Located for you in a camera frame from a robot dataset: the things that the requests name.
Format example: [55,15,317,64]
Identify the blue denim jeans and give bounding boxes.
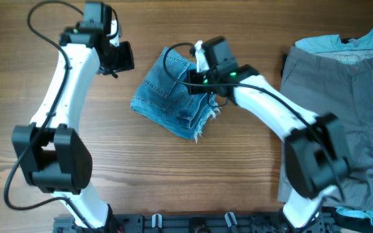
[130,47,220,140]

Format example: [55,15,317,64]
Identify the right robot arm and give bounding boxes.
[186,36,352,230]

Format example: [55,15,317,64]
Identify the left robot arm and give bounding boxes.
[12,1,134,232]

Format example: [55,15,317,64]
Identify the grey shorts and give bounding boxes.
[280,47,373,211]

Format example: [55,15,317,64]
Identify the light blue shirt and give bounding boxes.
[295,29,373,65]

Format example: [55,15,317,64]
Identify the right black camera cable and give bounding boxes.
[162,41,346,205]

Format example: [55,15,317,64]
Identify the black camera cable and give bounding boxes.
[162,41,346,205]
[3,0,122,233]

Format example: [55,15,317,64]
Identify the left black camera cable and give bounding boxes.
[3,0,122,233]

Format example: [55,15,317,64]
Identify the black mounting rail base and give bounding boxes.
[52,212,336,233]

